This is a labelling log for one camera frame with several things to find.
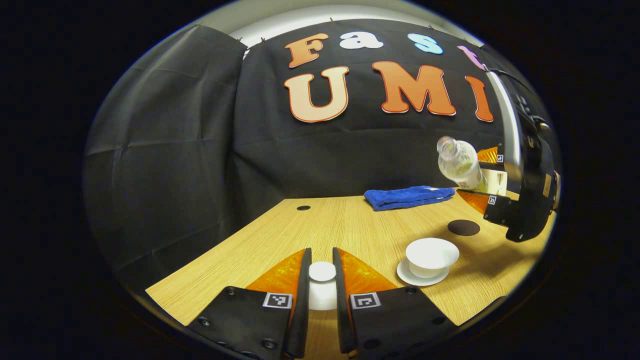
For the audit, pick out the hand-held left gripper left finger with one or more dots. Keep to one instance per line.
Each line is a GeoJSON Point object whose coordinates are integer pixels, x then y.
{"type": "Point", "coordinates": [303, 300]}

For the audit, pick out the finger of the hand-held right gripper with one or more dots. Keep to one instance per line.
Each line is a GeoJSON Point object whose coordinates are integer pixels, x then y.
{"type": "Point", "coordinates": [489, 156]}
{"type": "Point", "coordinates": [475, 201]}

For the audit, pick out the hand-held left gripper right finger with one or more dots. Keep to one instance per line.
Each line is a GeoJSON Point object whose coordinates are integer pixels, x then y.
{"type": "Point", "coordinates": [342, 300]}

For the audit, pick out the dark round coaster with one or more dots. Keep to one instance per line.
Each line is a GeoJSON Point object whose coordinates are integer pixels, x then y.
{"type": "Point", "coordinates": [463, 227]}

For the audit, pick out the clear water bottle white label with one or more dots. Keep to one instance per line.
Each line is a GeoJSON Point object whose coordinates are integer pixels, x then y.
{"type": "Point", "coordinates": [460, 165]}

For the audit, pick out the white teacup lid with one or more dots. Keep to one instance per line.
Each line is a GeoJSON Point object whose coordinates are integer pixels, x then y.
{"type": "Point", "coordinates": [322, 271]}

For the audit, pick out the white teacup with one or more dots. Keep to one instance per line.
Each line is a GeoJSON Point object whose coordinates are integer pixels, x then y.
{"type": "Point", "coordinates": [431, 252]}

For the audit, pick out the white toaster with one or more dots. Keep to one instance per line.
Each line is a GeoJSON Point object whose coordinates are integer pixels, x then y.
{"type": "Point", "coordinates": [497, 182]}

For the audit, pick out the white saucer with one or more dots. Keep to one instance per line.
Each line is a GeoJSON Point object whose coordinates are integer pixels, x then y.
{"type": "Point", "coordinates": [407, 276]}

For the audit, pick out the blue folded towel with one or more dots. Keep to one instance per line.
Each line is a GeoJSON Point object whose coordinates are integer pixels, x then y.
{"type": "Point", "coordinates": [405, 197]}

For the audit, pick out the black backdrop cloth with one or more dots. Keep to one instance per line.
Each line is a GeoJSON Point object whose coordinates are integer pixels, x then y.
{"type": "Point", "coordinates": [325, 160]}

